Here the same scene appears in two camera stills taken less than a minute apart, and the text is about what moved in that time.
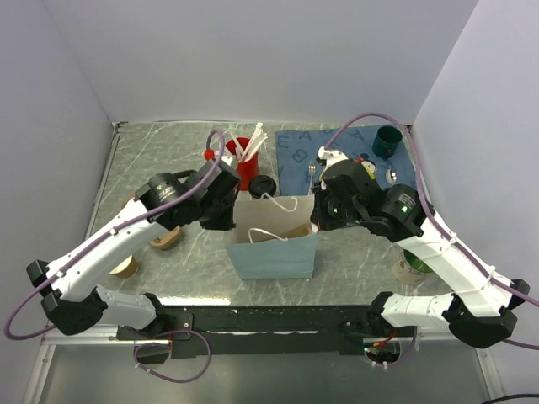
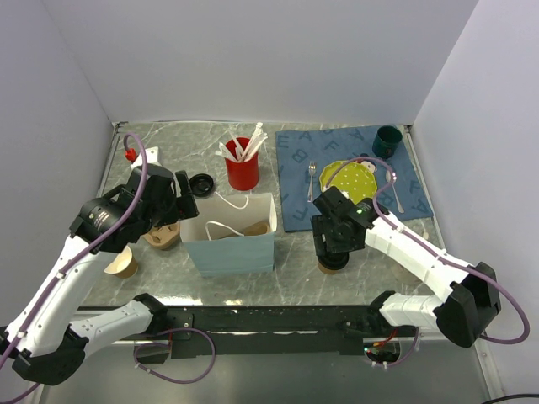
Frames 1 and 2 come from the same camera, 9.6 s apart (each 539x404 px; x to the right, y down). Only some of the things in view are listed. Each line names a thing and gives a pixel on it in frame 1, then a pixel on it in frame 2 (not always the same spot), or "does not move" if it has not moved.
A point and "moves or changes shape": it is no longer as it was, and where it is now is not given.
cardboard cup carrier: [301, 231] → [258, 228]
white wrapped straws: [252, 146] does not move
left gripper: [226, 222] → [182, 206]
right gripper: [318, 215] → [321, 225]
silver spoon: [391, 176] does not move
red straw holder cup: [248, 171] does not move
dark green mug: [386, 141] does not move
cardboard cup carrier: [168, 240] does not move
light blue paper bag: [274, 237] moves or changes shape
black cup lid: [261, 184] → [333, 261]
